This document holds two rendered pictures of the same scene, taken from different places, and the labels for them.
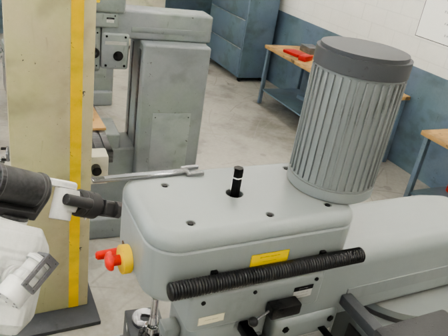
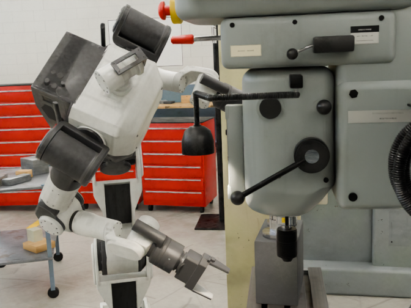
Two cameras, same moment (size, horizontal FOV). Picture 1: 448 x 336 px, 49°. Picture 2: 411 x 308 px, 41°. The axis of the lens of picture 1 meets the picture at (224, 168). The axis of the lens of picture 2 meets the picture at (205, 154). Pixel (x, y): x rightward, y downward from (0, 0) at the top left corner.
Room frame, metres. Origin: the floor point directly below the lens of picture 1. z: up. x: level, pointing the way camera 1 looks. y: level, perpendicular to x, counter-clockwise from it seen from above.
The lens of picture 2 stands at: (-0.13, -0.62, 1.65)
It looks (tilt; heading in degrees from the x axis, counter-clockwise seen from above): 10 degrees down; 38
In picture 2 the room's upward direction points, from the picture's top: 2 degrees counter-clockwise
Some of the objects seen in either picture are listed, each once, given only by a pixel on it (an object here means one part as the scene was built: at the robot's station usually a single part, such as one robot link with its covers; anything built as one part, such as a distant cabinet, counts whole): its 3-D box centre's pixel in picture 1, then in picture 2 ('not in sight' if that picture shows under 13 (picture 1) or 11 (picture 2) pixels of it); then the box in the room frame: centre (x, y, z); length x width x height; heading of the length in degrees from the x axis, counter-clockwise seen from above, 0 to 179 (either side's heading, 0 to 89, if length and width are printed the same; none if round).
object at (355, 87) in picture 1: (345, 119); not in sight; (1.04, -0.25, 2.05); 0.20 x 0.20 x 0.32
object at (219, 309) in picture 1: (237, 268); (304, 41); (0.94, -0.07, 1.68); 0.34 x 0.24 x 0.10; 120
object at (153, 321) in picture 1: (154, 311); not in sight; (1.18, 0.14, 1.28); 0.03 x 0.03 x 0.11
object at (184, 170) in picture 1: (149, 174); not in sight; (0.93, 0.16, 1.89); 0.24 x 0.04 x 0.01; 121
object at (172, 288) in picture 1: (273, 270); not in sight; (0.81, -0.13, 1.79); 0.45 x 0.04 x 0.04; 120
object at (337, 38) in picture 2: (272, 311); (319, 47); (0.84, -0.15, 1.66); 0.12 x 0.04 x 0.04; 120
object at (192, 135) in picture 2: not in sight; (197, 139); (0.80, 0.12, 1.48); 0.07 x 0.07 x 0.06
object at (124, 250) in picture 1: (125, 259); (176, 10); (0.81, 0.17, 1.76); 0.06 x 0.02 x 0.06; 30
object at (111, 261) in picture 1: (113, 261); (166, 10); (0.80, 0.19, 1.76); 0.04 x 0.03 x 0.04; 30
